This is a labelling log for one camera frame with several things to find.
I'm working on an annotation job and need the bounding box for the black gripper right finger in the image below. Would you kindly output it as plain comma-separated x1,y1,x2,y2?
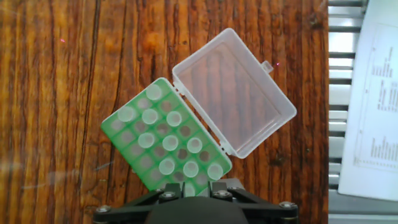
211,182,299,223

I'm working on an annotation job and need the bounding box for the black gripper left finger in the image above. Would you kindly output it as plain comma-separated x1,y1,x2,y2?
93,182,185,223

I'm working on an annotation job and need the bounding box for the clear box with green rack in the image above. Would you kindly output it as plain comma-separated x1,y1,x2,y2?
99,27,298,193

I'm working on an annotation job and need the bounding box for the brown wooden board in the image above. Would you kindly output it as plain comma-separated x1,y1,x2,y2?
0,0,330,224

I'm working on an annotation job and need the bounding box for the printed white paper sheet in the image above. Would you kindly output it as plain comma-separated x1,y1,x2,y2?
337,0,398,202

